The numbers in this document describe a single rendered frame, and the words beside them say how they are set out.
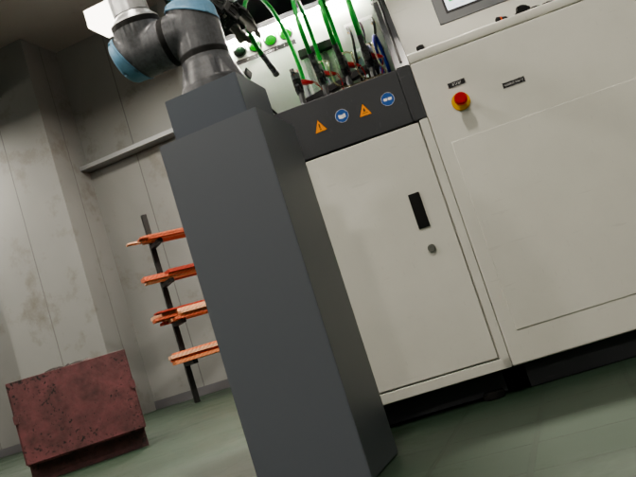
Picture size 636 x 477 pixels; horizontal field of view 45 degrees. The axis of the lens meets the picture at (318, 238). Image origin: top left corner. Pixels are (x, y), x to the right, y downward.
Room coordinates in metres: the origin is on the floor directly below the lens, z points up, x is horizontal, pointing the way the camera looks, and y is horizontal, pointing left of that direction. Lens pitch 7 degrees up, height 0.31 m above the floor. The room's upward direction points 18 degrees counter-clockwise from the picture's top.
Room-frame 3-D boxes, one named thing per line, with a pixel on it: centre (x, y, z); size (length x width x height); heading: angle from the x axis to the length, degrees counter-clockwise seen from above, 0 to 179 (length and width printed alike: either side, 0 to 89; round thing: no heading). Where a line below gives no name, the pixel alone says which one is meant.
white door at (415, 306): (2.18, -0.05, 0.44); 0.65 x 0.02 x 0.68; 81
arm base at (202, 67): (1.72, 0.12, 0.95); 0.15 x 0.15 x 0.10
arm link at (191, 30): (1.73, 0.13, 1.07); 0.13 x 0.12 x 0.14; 76
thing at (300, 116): (2.19, -0.05, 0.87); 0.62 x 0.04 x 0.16; 81
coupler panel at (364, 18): (2.65, -0.37, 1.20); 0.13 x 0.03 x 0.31; 81
